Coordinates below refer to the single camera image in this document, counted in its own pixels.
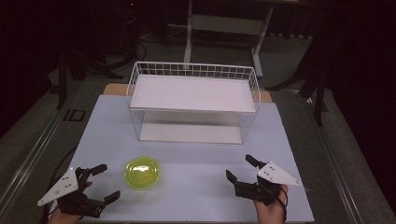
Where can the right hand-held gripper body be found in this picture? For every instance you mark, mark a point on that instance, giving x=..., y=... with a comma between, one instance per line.
x=275, y=174

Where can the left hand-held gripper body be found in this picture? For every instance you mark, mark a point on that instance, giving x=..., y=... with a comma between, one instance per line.
x=67, y=186

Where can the person's left hand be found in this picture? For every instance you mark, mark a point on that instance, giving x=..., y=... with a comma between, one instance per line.
x=63, y=218

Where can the person's right hand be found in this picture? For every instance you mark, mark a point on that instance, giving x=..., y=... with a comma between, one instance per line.
x=271, y=214

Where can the yellow-green plastic bowl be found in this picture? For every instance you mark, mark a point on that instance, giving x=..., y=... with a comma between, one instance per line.
x=142, y=173

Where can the pale blue table cover sheet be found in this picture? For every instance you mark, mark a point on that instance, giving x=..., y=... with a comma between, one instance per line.
x=193, y=165

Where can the black metal stand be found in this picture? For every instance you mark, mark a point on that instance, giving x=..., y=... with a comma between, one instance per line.
x=319, y=93
x=62, y=77

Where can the metal floor rail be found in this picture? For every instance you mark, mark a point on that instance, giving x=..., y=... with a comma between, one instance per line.
x=34, y=155
x=336, y=165

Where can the white metal desk frame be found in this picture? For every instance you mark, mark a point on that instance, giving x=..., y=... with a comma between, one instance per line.
x=227, y=24

